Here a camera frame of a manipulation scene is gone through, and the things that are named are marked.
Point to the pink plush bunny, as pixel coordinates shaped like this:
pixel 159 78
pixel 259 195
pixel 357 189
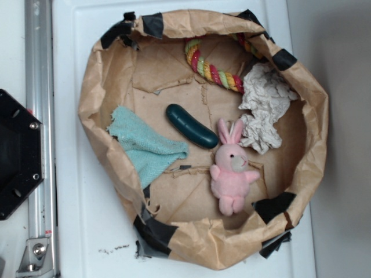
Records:
pixel 230 176

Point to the aluminium extrusion rail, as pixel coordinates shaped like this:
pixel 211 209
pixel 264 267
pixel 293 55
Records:
pixel 42 203

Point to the dark green plastic pickle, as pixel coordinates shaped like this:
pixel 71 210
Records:
pixel 189 127

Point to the black octagonal mount plate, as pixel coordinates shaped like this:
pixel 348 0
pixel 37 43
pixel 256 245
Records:
pixel 21 154

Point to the multicolour rope ring toy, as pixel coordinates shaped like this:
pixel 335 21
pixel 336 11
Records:
pixel 209 71

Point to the light blue terry cloth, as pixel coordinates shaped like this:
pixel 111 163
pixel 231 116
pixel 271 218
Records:
pixel 150 153

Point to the metal corner bracket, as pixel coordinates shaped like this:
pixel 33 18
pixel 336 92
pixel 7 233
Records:
pixel 37 258

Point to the crumpled white paper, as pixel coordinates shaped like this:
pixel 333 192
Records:
pixel 267 97

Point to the brown paper bag bin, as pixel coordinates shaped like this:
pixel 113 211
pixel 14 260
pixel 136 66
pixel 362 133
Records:
pixel 142 64

